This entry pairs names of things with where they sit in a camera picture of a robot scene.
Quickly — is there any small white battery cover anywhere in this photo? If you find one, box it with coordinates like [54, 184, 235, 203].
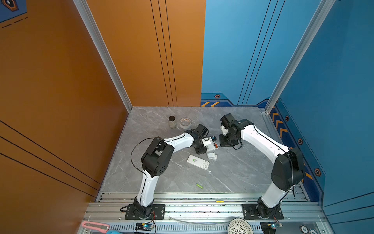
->
[207, 152, 218, 160]

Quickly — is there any small white remote control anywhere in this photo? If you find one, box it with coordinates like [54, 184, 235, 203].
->
[204, 140, 219, 153]

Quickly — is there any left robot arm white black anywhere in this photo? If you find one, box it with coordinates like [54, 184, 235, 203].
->
[133, 124, 208, 218]

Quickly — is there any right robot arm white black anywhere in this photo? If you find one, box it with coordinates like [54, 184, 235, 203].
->
[219, 114, 305, 219]

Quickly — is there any white tape roll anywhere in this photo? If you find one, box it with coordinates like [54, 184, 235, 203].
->
[179, 118, 192, 129]

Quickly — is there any glass jar black lid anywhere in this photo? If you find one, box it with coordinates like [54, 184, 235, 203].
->
[168, 116, 177, 129]

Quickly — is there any white round fan grille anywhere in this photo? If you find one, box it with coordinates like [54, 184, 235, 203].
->
[228, 218, 254, 234]

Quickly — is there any circuit board right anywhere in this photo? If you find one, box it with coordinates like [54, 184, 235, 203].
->
[260, 222, 283, 234]

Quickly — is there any green circuit board left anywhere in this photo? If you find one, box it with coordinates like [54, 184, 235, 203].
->
[135, 222, 155, 233]

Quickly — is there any cyan object at edge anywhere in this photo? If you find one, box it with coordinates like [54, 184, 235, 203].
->
[106, 230, 122, 234]

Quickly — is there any pink tool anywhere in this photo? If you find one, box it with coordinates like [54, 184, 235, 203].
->
[81, 221, 110, 234]

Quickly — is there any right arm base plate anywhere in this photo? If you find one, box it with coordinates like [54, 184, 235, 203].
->
[242, 204, 284, 220]

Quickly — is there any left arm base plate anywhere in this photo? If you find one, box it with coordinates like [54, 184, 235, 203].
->
[125, 204, 166, 220]

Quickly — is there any aluminium rail frame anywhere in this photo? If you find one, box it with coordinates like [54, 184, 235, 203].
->
[79, 191, 333, 234]

